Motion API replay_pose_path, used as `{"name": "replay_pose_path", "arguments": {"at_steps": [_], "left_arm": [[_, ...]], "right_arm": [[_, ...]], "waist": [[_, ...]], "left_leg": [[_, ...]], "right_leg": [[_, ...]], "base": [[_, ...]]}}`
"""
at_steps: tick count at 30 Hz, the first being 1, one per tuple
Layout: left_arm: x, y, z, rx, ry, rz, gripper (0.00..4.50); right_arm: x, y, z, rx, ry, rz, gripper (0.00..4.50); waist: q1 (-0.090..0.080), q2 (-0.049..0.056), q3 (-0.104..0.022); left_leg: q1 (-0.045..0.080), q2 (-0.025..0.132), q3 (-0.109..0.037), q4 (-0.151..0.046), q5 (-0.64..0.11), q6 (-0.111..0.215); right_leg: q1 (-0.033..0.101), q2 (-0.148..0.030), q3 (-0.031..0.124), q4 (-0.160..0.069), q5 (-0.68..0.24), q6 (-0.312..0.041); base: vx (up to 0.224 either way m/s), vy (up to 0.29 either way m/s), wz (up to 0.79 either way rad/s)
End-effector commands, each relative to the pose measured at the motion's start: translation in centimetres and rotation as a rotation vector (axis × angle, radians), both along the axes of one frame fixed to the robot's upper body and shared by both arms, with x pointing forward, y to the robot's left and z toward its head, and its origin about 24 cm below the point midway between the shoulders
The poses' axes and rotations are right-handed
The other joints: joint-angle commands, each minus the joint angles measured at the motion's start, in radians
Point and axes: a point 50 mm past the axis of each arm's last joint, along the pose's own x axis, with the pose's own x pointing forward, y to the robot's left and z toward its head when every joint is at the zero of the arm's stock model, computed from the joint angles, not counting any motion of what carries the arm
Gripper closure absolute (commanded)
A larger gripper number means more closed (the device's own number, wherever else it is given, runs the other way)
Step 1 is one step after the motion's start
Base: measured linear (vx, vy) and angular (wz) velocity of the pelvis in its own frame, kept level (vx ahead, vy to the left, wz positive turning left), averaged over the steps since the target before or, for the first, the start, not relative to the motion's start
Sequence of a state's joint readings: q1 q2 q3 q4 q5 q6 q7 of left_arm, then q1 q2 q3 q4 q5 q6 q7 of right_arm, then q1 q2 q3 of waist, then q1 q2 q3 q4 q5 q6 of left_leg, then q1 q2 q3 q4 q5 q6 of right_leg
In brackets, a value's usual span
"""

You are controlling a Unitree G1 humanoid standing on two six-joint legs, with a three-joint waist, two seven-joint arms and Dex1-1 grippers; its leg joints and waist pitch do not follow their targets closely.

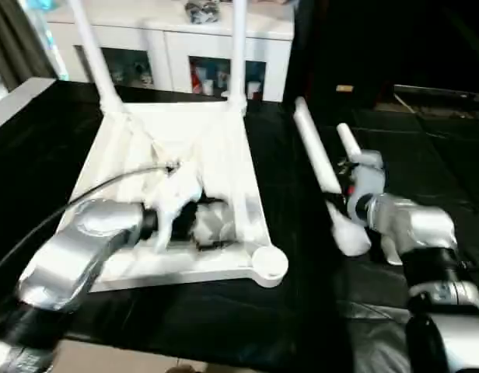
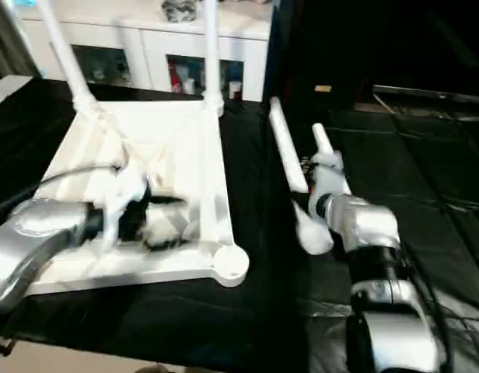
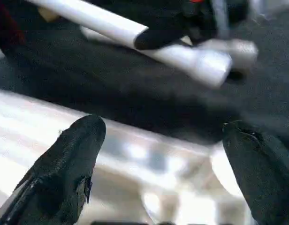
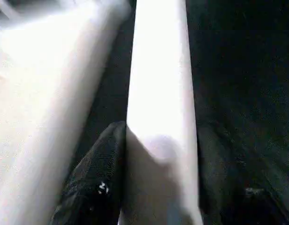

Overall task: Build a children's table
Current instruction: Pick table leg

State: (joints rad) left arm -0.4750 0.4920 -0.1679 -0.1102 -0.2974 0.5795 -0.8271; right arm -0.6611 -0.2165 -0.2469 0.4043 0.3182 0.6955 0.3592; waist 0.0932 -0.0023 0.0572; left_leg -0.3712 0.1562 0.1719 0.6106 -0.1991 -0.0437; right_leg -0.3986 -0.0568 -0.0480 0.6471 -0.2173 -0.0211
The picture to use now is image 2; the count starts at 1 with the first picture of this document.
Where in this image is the white plastic table top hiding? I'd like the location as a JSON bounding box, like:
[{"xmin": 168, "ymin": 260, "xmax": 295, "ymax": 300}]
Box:
[{"xmin": 22, "ymin": 97, "xmax": 251, "ymax": 296}]

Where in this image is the black work mat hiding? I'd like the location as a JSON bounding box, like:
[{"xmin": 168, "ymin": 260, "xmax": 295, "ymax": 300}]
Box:
[{"xmin": 0, "ymin": 76, "xmax": 479, "ymax": 373}]

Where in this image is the black metal bar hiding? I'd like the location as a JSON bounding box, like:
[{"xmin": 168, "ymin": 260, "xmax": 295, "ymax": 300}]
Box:
[{"xmin": 372, "ymin": 84, "xmax": 479, "ymax": 103}]

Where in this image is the white glass-door cabinet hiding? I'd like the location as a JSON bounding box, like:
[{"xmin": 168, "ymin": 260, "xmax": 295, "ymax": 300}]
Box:
[{"xmin": 6, "ymin": 0, "xmax": 273, "ymax": 103}]

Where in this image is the crumpled silver object on cabinet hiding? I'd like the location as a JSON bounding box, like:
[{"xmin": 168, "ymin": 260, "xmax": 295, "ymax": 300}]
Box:
[{"xmin": 162, "ymin": 0, "xmax": 198, "ymax": 23}]

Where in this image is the dark grey curtain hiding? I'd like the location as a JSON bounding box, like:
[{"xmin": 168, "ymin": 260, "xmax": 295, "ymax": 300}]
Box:
[{"xmin": 0, "ymin": 0, "xmax": 37, "ymax": 82}]

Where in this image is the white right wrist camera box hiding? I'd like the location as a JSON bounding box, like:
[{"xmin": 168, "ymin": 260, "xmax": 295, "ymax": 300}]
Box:
[{"xmin": 306, "ymin": 152, "xmax": 351, "ymax": 222}]

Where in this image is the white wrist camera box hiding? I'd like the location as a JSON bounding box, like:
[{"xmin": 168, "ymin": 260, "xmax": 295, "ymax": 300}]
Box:
[
  {"xmin": 90, "ymin": 166, "xmax": 152, "ymax": 251},
  {"xmin": 306, "ymin": 152, "xmax": 351, "ymax": 222}
]

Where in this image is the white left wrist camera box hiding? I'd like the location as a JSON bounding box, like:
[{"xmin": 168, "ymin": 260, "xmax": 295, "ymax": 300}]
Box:
[{"xmin": 90, "ymin": 166, "xmax": 152, "ymax": 251}]

